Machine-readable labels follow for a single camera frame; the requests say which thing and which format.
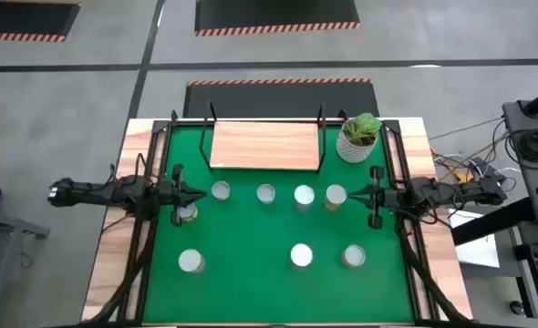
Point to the short can lemon print label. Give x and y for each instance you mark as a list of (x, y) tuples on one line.
[(190, 214)]

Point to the black striped-edge floor mat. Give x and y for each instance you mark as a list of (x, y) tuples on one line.
[(273, 95), (23, 18), (273, 13)]

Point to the grey metal side table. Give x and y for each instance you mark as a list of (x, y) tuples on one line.
[(4, 221)]

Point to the black aluminium rig frame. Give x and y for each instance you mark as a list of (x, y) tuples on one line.
[(181, 122)]

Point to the tall tin can silver lid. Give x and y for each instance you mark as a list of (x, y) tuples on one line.
[(301, 255)]

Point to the grey equipment stand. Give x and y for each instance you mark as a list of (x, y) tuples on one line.
[(529, 180)]

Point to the succulent in white patterned pot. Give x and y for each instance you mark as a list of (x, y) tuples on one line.
[(355, 148)]

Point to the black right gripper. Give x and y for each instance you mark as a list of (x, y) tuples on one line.
[(376, 200)]

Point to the short can orange patterned label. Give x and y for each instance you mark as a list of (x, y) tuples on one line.
[(354, 256)]

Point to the black stand leg beam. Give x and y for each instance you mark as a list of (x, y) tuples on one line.
[(488, 223)]

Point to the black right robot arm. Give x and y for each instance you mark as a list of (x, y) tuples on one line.
[(456, 193)]

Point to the green table mat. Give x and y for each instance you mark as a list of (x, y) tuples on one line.
[(251, 291)]

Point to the tall Pears can green label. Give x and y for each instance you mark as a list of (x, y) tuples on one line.
[(304, 195)]

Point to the black computer mouse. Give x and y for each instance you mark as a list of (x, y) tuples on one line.
[(517, 308)]

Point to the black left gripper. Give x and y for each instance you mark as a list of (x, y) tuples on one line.
[(178, 193)]

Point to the short can yellow green label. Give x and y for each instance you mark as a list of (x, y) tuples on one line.
[(220, 190)]

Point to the white paper sheet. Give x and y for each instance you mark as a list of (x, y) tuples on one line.
[(479, 253)]

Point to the tall Cherries can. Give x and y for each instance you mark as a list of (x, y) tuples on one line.
[(190, 260)]

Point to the black power adapter block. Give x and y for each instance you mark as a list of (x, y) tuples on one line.
[(488, 169)]

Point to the wooden tray with black rails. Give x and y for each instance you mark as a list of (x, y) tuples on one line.
[(264, 146)]

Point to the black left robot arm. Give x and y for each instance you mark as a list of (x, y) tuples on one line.
[(96, 193)]

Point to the tall Pineapple can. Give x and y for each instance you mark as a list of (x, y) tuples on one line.
[(335, 196)]

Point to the short can white red label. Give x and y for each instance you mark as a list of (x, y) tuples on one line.
[(265, 193)]

